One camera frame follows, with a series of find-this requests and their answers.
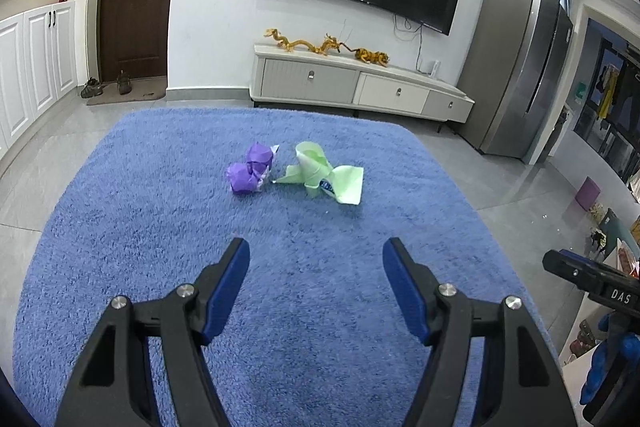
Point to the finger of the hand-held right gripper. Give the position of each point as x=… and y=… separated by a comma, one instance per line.
x=582, y=256
x=570, y=269

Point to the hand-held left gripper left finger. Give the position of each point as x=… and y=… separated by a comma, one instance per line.
x=225, y=294

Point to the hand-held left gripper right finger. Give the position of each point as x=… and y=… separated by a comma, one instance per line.
x=407, y=297

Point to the purple paper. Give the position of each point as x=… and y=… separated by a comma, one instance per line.
x=250, y=172

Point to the green paper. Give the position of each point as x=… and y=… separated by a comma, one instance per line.
x=312, y=169

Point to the person's right hand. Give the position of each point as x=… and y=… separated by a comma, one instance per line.
x=600, y=367

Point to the teal chair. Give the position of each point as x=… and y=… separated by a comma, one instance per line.
x=615, y=232

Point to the blue fluffy blanket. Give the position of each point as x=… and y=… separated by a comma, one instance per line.
x=300, y=227

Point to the grey steel refrigerator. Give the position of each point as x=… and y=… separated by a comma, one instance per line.
x=520, y=67

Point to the brown doormat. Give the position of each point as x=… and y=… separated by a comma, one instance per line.
x=145, y=96

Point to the white grey television cabinet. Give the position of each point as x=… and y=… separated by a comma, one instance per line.
x=350, y=84

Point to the small white upright device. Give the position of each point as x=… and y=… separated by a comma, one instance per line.
x=436, y=69

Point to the orange tiger figurine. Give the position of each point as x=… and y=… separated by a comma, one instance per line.
x=372, y=57

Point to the golden dragon figurine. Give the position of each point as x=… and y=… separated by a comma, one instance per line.
x=287, y=42
x=330, y=47

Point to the white low cupboard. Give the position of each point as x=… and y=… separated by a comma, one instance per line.
x=35, y=62

